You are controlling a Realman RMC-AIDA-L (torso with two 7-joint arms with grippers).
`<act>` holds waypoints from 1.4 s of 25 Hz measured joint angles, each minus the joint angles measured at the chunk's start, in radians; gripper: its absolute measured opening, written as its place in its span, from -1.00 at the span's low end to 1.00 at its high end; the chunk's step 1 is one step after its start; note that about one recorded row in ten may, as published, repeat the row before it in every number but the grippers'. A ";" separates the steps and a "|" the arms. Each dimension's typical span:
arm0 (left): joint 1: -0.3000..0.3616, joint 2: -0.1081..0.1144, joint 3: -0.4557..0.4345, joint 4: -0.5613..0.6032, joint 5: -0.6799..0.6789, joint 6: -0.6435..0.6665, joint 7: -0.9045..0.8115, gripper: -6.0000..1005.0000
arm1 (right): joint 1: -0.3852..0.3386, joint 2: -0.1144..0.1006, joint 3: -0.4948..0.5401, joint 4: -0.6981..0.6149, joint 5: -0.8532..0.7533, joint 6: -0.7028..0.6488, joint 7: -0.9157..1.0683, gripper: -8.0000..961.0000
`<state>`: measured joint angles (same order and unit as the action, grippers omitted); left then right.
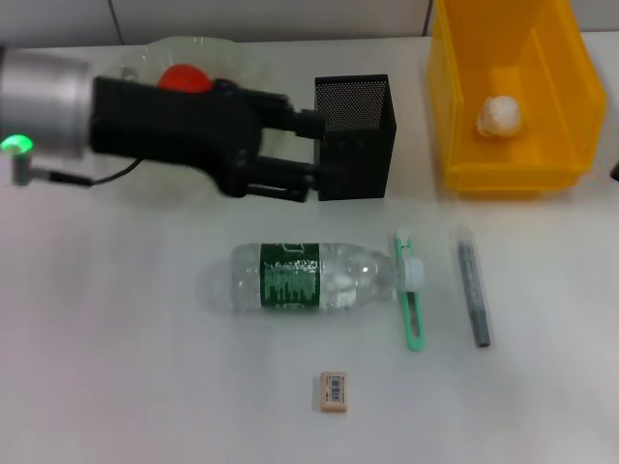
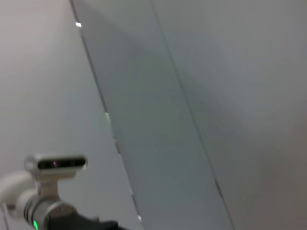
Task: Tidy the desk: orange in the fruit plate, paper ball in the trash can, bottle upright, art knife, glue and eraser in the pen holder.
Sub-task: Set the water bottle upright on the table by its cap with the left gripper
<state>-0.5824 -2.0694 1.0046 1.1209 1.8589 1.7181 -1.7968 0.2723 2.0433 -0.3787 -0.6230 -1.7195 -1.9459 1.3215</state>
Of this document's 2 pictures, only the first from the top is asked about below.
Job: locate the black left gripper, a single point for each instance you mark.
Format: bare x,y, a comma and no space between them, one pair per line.
169,125

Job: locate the clear green-label water bottle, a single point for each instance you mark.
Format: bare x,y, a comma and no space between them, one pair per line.
290,275

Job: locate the red round object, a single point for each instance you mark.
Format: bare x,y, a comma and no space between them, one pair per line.
184,79

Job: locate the white paper ball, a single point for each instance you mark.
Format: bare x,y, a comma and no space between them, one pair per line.
500,116

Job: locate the black mesh pen holder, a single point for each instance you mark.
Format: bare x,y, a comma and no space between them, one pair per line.
358,164

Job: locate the grey pen in wrapper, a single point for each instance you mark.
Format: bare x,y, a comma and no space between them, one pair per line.
471,280

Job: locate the mint green utility knife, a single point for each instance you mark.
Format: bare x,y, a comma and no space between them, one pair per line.
415,345

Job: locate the beige eraser with barcode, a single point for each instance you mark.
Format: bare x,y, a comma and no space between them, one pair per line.
334,392

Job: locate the yellow plastic bin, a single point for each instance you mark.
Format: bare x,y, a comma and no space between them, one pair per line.
532,154

